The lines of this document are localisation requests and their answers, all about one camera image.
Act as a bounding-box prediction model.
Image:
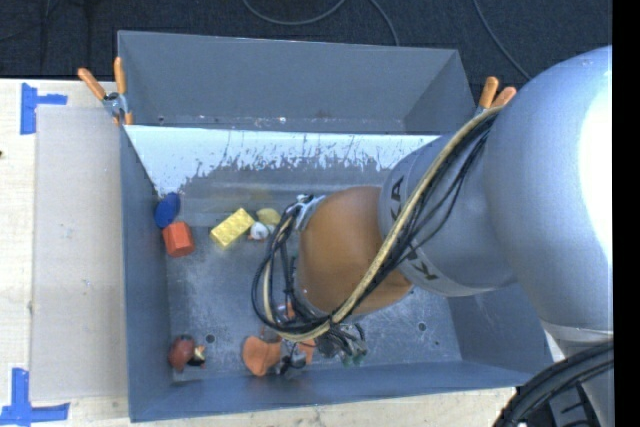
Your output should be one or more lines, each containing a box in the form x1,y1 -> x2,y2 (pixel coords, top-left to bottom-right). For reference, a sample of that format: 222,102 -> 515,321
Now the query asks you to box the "red-orange block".
161,220 -> 197,259

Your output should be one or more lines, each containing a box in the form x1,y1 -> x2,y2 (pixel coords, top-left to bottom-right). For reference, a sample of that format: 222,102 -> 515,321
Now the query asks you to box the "yellow and white toy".
247,207 -> 283,243

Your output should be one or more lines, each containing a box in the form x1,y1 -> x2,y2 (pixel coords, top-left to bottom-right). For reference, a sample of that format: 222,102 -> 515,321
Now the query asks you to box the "orange soft toy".
241,302 -> 317,378

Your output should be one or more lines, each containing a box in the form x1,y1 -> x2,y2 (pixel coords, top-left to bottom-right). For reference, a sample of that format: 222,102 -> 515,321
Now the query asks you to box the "grey metal bin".
116,29 -> 557,424

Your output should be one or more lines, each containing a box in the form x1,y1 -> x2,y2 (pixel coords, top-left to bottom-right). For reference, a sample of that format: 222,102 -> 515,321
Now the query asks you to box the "yellow toy brick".
209,207 -> 257,250

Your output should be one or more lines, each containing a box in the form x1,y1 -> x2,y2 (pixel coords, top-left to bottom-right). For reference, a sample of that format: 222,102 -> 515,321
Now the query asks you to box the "blue flat disc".
152,191 -> 183,230

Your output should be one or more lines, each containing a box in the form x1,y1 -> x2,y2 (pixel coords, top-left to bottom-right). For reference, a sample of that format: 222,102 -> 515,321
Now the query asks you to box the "pale wood flat board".
28,105 -> 132,404

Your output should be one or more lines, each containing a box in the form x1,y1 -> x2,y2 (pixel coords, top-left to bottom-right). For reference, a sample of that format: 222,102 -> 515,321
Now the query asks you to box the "red-brown toy figure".
166,334 -> 208,373

